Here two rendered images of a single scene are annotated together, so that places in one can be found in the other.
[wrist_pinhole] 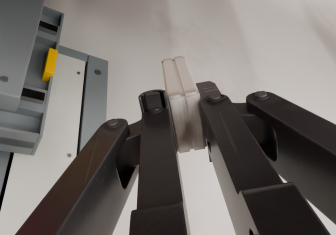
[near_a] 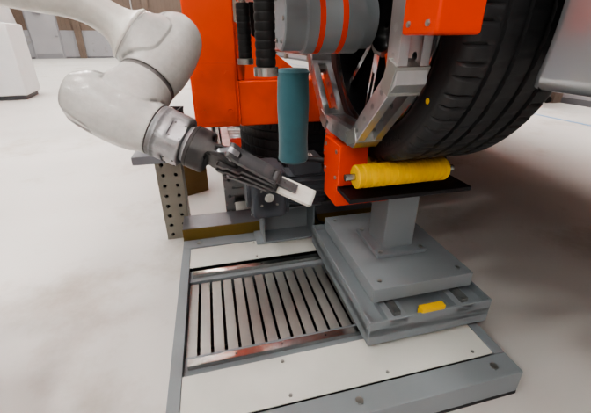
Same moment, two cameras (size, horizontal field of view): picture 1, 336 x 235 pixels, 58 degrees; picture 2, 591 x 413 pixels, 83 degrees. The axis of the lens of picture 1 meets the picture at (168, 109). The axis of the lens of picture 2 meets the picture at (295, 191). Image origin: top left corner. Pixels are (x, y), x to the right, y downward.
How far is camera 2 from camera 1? 63 cm
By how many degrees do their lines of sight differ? 89
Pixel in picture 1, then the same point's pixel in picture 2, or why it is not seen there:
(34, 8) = (449, 272)
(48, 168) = (367, 361)
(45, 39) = (450, 300)
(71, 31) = (534, 348)
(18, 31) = (419, 273)
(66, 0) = (565, 329)
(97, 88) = (474, 372)
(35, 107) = (388, 313)
